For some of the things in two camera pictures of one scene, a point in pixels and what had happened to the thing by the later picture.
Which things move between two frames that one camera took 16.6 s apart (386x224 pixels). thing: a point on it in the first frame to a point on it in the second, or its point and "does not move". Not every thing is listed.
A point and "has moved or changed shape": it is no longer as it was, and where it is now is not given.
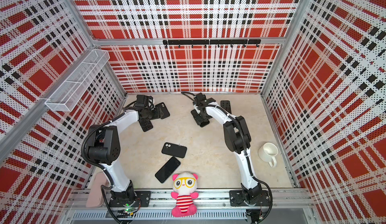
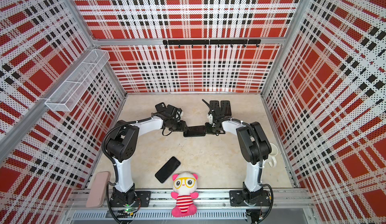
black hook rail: [243, 41] does not move
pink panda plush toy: [184, 185] does not move
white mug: [267, 152] does not move
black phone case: [174, 149] to [195, 131]
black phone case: [201, 121] has moved or changed shape
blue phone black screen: [167, 170] does not move
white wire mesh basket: [68, 94] does not move
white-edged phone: [226, 105] does not move
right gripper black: [209, 117] to [208, 130]
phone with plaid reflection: [146, 124] has moved or changed shape
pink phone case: [95, 198] does not move
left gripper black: [157, 113] to [182, 126]
